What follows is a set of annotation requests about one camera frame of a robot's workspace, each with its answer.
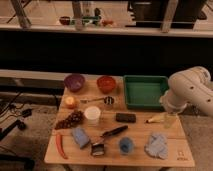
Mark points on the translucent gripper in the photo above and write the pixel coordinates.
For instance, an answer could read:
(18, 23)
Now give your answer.
(169, 119)

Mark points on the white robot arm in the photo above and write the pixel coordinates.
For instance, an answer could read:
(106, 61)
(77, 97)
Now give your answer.
(190, 86)

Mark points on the yellow banana piece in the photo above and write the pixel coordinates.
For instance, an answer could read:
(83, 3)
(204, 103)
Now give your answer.
(158, 118)

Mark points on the light blue cloth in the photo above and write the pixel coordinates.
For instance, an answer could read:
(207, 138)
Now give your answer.
(156, 146)

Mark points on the green plastic tray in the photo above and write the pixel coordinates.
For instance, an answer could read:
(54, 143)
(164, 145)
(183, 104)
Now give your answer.
(144, 92)

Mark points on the black rectangular block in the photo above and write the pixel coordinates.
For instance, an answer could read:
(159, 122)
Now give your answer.
(127, 118)

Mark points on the blue cup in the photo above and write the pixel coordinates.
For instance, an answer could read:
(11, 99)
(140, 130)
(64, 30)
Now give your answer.
(126, 145)

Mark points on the small metal cup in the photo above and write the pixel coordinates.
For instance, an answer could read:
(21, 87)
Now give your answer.
(109, 101)

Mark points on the red bowl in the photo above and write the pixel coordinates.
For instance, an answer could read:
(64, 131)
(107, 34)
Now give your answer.
(106, 84)

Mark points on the small metal tin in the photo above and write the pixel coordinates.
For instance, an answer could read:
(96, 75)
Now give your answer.
(97, 149)

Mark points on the white plastic cup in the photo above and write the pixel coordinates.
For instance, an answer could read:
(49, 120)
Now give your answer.
(92, 115)

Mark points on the wooden table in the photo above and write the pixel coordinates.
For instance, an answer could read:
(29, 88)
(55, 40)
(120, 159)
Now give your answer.
(179, 153)

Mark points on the blue sponge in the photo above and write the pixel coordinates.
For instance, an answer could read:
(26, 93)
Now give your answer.
(80, 137)

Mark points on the bunch of dark grapes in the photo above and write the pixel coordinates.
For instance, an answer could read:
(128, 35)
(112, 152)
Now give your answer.
(75, 118)

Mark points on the apple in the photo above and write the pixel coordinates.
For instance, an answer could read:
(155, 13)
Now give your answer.
(70, 102)

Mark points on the purple bowl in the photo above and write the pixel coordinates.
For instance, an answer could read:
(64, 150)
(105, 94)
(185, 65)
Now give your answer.
(74, 82)

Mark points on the red chili pepper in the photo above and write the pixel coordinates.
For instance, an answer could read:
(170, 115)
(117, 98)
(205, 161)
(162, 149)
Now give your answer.
(59, 146)

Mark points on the black handled knife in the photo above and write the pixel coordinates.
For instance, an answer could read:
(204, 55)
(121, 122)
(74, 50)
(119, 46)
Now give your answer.
(114, 131)

